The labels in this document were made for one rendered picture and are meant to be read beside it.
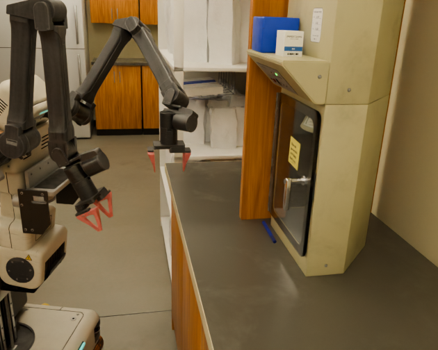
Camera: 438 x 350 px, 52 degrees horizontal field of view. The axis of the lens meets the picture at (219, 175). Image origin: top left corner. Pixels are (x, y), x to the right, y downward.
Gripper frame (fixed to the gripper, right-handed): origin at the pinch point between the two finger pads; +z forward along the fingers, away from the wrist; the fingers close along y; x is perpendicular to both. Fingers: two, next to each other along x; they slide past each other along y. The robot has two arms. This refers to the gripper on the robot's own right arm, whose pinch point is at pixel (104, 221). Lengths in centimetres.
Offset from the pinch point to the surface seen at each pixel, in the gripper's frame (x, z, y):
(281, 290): -45, 29, -20
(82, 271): 102, 60, 121
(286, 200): -55, 11, -10
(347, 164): -72, 7, -10
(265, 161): -50, 8, 22
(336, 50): -79, -20, -12
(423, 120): -99, 15, 22
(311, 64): -73, -20, -14
